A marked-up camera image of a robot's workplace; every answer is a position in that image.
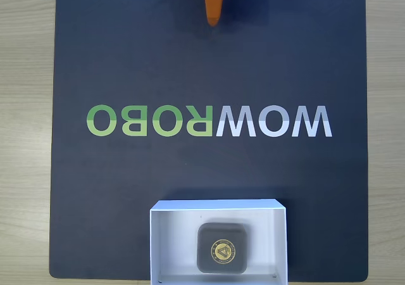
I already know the grey velvet case gold emblem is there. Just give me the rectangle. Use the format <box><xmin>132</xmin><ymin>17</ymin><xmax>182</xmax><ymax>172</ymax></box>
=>
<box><xmin>196</xmin><ymin>222</ymin><xmax>249</xmax><ymax>275</ymax></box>

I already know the white cardboard box bin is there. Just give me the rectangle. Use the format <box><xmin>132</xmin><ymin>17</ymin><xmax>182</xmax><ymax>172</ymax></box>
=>
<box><xmin>149</xmin><ymin>198</ymin><xmax>289</xmax><ymax>285</ymax></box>

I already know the dark blue WOWROBO mat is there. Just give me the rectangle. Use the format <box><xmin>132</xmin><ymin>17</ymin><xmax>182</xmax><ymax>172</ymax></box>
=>
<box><xmin>49</xmin><ymin>0</ymin><xmax>370</xmax><ymax>281</ymax></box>

